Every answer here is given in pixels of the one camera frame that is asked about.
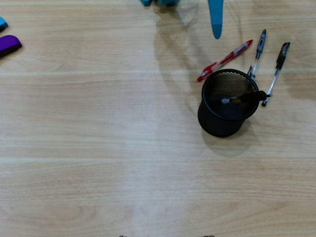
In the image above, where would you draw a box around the grey grip clear pen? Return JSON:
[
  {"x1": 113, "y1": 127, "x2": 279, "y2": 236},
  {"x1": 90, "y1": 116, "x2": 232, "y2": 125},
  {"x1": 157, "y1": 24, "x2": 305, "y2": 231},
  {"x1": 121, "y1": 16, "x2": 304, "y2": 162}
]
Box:
[{"x1": 247, "y1": 29, "x2": 267, "y2": 80}]

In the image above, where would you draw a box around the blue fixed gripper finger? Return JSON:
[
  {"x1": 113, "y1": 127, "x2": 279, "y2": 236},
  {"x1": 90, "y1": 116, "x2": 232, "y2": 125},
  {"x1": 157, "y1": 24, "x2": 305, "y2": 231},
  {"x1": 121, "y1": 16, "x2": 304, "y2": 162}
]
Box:
[{"x1": 207, "y1": 0, "x2": 224, "y2": 40}]

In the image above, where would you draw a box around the black retractable pen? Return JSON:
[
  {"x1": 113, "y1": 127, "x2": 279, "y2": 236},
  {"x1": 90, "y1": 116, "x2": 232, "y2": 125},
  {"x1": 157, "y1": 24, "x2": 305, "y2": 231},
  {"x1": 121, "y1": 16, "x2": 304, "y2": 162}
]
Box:
[{"x1": 221, "y1": 90, "x2": 272, "y2": 105}]

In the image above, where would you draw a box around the light blue plastic object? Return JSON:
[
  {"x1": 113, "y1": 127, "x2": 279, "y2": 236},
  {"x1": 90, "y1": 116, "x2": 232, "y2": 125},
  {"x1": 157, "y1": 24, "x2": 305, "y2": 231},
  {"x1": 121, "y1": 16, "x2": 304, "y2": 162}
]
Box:
[{"x1": 0, "y1": 16, "x2": 9, "y2": 33}]

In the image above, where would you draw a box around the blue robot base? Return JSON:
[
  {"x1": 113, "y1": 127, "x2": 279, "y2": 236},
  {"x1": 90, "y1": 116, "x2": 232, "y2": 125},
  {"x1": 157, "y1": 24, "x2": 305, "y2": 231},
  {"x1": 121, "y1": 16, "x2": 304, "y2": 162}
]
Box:
[{"x1": 140, "y1": 0, "x2": 181, "y2": 8}]

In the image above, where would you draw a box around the red retractable pen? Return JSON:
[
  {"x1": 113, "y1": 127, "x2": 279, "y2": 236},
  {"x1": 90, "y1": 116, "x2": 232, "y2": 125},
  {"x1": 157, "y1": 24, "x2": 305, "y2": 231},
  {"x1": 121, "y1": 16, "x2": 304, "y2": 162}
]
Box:
[{"x1": 197, "y1": 39, "x2": 254, "y2": 83}]

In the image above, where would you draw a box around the black capped clear pen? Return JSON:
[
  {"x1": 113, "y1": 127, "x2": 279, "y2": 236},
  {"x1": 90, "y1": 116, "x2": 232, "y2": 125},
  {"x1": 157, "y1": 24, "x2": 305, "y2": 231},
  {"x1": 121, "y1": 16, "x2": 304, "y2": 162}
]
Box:
[{"x1": 261, "y1": 42, "x2": 291, "y2": 107}]

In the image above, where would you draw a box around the black mesh pen holder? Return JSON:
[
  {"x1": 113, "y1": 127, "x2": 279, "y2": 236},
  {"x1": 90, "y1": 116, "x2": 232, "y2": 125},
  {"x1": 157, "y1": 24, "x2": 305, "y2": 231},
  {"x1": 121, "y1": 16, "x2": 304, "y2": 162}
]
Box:
[{"x1": 197, "y1": 69, "x2": 261, "y2": 138}]

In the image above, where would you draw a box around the purple plastic object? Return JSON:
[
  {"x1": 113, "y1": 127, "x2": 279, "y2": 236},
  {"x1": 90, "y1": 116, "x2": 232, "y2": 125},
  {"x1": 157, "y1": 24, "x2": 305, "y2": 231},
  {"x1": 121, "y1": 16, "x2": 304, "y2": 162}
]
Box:
[{"x1": 0, "y1": 35, "x2": 23, "y2": 59}]

